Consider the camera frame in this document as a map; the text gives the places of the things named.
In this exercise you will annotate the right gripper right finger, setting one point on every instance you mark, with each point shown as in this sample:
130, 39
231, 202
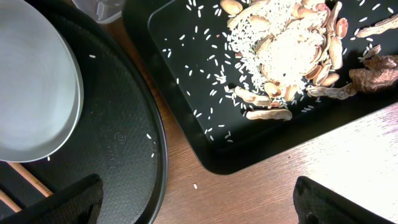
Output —
316, 204

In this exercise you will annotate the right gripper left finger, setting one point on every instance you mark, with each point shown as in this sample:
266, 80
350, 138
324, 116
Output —
80, 203

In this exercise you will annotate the grey plate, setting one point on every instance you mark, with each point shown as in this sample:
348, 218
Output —
41, 85

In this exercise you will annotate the rice and peanut shell scraps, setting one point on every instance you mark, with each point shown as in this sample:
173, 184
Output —
286, 53

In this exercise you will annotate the left wooden chopstick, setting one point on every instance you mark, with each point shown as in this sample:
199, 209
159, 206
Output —
36, 183

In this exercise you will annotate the wooden chopstick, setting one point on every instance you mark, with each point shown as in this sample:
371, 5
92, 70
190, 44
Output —
36, 183
9, 202

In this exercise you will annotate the right wooden chopstick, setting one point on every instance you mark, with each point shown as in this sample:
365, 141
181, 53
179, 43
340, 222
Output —
9, 202

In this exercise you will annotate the round black tray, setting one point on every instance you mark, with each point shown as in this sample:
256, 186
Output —
119, 135

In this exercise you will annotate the black rectangular tray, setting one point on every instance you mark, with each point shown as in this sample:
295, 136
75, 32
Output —
221, 159

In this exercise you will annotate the clear plastic bin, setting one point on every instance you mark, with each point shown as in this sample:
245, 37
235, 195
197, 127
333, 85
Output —
101, 11

